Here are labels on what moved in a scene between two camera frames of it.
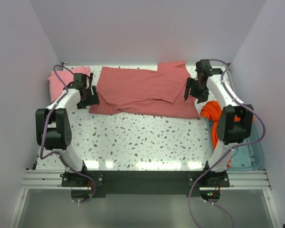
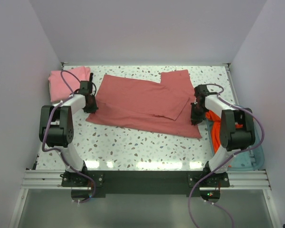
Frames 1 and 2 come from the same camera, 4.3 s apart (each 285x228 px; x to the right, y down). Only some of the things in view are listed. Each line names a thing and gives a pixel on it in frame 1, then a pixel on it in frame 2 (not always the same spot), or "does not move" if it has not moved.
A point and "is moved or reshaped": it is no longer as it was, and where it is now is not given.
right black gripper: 203,97 -> 196,119
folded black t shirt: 90,80 does not move
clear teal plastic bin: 250,157 does not move
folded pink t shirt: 55,88 does not move
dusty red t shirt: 129,91 is moved or reshaped
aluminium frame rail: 239,180 does not move
